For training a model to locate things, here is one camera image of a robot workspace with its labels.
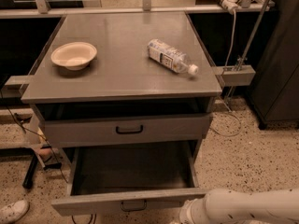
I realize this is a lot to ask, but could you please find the grey drawer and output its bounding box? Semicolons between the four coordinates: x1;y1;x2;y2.
52;141;206;216
41;114;212;147

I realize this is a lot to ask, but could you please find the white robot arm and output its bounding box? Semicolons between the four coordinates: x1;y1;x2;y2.
179;189;299;224

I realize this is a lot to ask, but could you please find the grey drawer cabinet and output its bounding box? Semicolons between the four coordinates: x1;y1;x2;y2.
20;11;223;161

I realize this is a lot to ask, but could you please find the grey top drawer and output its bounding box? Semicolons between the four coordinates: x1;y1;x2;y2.
41;114;212;147

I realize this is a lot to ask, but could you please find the clear plastic water bottle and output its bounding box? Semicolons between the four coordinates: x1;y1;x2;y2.
148;39;199;76

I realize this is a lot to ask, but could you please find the white paper bowl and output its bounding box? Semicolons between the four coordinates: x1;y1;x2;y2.
50;42;97;71

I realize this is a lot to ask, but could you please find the dark side cabinet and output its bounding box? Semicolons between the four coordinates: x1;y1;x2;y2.
247;0;299;130

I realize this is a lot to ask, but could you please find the black bar on floor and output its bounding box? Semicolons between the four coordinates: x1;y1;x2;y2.
22;155;37;189

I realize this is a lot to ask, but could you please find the diagonal metal rod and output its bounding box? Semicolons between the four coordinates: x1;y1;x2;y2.
223;0;277;105

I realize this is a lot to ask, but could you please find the white sneaker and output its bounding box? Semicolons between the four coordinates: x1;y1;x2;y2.
0;200;30;224

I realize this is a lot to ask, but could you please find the grey metal bracket block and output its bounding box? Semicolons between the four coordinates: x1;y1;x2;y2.
212;65;255;87

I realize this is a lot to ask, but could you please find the white power cable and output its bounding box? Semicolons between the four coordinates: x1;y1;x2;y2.
209;8;243;138

